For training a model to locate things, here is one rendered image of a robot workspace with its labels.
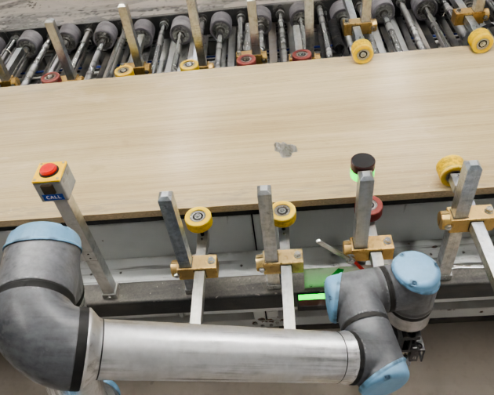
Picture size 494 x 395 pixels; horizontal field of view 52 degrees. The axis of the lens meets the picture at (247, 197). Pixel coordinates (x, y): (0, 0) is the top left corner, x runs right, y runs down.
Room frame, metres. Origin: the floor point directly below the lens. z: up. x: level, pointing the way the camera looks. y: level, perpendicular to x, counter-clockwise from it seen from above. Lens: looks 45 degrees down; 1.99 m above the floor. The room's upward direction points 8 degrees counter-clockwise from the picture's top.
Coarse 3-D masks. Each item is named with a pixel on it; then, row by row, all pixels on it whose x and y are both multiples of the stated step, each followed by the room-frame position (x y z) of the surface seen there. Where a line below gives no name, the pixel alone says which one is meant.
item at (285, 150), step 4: (276, 144) 1.30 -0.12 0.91; (280, 144) 1.30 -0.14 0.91; (284, 144) 1.28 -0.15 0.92; (288, 144) 1.29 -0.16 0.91; (292, 144) 1.30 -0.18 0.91; (276, 148) 1.28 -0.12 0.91; (280, 148) 1.29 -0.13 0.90; (284, 148) 1.27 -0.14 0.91; (288, 148) 1.27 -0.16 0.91; (292, 148) 1.27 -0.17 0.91; (296, 148) 1.27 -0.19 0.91; (280, 152) 1.27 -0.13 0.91; (284, 152) 1.26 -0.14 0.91; (288, 152) 1.25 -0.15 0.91; (292, 152) 1.26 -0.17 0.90; (284, 156) 1.24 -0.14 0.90; (288, 156) 1.24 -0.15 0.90
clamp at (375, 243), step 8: (352, 240) 0.89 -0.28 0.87; (376, 240) 0.88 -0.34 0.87; (344, 248) 0.87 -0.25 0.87; (352, 248) 0.86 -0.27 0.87; (360, 248) 0.85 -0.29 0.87; (368, 248) 0.85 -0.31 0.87; (376, 248) 0.85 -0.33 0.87; (384, 248) 0.84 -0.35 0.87; (392, 248) 0.84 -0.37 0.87; (360, 256) 0.85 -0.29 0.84; (368, 256) 0.85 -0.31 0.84; (384, 256) 0.84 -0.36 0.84; (392, 256) 0.84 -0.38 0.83
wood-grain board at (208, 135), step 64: (256, 64) 1.83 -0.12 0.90; (320, 64) 1.76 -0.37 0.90; (384, 64) 1.70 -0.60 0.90; (448, 64) 1.63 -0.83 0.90; (0, 128) 1.65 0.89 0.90; (64, 128) 1.59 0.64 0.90; (128, 128) 1.53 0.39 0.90; (192, 128) 1.47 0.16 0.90; (256, 128) 1.42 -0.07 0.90; (320, 128) 1.37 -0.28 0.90; (384, 128) 1.32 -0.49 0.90; (448, 128) 1.27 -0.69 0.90; (0, 192) 1.28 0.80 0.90; (128, 192) 1.19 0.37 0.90; (192, 192) 1.14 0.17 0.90; (256, 192) 1.10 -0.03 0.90; (320, 192) 1.06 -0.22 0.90; (384, 192) 1.02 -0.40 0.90; (448, 192) 0.99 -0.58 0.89
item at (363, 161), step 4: (356, 156) 0.94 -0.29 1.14; (360, 156) 0.94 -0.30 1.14; (364, 156) 0.93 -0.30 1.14; (368, 156) 0.93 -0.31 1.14; (352, 160) 0.93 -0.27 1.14; (356, 160) 0.92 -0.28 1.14; (360, 160) 0.92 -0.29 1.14; (364, 160) 0.92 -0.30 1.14; (368, 160) 0.92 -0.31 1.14; (372, 160) 0.92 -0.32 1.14; (356, 164) 0.91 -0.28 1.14; (360, 164) 0.91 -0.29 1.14; (364, 164) 0.91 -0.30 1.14; (368, 164) 0.90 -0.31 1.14; (372, 164) 0.90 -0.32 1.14; (364, 168) 0.89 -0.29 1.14
